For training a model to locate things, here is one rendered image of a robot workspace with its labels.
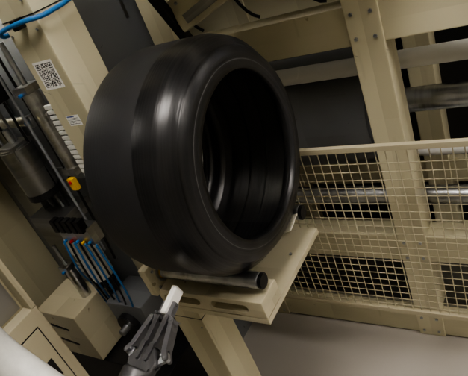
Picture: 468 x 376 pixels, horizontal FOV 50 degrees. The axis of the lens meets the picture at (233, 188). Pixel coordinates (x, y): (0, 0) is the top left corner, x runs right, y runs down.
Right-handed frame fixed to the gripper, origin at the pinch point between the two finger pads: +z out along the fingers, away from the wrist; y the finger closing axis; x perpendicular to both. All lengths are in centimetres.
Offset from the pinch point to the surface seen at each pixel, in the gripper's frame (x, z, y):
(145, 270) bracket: 9.3, 11.8, 23.0
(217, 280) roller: 14.2, 13.6, 1.4
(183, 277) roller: 14.2, 13.6, 13.0
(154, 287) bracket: 15.3, 9.8, 22.8
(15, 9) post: -58, 41, 31
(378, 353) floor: 115, 39, -10
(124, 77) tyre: -39, 34, 6
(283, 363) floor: 111, 26, 28
